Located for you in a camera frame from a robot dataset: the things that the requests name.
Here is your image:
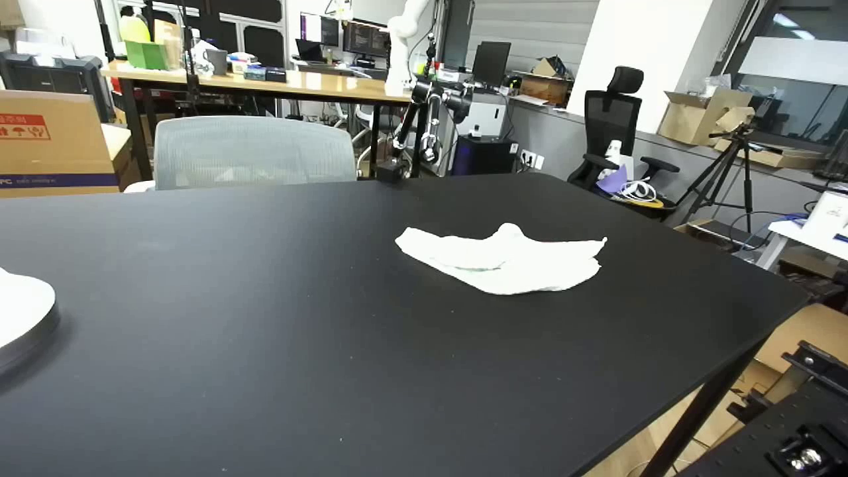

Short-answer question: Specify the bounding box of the brown cardboard box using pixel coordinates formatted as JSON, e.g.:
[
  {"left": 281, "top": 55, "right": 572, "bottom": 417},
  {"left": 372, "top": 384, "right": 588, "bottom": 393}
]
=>
[{"left": 0, "top": 90, "right": 130, "bottom": 200}]

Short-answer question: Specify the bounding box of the black computer monitor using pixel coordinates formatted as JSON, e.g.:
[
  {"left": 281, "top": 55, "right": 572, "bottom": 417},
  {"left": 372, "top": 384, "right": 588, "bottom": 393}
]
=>
[{"left": 471, "top": 43, "right": 511, "bottom": 88}]

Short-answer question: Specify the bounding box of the open cardboard box on counter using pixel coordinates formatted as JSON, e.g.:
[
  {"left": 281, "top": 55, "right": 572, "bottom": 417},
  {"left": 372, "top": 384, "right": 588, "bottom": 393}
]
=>
[{"left": 661, "top": 88, "right": 752, "bottom": 147}]

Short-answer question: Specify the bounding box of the green storage bin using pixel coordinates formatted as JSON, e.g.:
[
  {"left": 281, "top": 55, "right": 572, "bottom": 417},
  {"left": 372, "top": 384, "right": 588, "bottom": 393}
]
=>
[{"left": 126, "top": 43, "right": 168, "bottom": 68}]

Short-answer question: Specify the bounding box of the black camera tripod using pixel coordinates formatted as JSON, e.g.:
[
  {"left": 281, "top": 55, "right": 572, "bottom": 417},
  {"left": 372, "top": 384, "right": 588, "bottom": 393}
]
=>
[{"left": 669, "top": 125, "right": 755, "bottom": 231}]

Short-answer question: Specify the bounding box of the grey mesh office chair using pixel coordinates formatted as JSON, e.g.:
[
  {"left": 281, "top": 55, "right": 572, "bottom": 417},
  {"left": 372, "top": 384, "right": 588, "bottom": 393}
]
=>
[{"left": 128, "top": 113, "right": 358, "bottom": 193}]

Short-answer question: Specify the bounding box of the white round plate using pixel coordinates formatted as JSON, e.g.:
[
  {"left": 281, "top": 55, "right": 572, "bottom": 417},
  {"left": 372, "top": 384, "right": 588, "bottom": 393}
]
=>
[{"left": 0, "top": 268, "right": 58, "bottom": 377}]

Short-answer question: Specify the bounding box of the white cloth with green stains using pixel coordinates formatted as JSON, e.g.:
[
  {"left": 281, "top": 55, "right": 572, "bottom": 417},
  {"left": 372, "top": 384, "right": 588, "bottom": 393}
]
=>
[{"left": 396, "top": 222, "right": 608, "bottom": 298}]

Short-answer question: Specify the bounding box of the long wooden desk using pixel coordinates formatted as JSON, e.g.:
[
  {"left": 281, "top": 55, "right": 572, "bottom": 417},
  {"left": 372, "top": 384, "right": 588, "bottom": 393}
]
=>
[{"left": 102, "top": 62, "right": 411, "bottom": 181}]

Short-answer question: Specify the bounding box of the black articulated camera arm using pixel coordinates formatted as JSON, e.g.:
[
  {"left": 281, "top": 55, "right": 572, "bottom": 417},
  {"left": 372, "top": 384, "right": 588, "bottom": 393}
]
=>
[{"left": 375, "top": 78, "right": 471, "bottom": 184}]

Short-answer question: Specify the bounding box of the black office chair with headrest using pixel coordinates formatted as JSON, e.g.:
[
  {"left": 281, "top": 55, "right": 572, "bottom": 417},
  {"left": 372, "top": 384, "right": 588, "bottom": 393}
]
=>
[{"left": 571, "top": 66, "right": 676, "bottom": 196}]

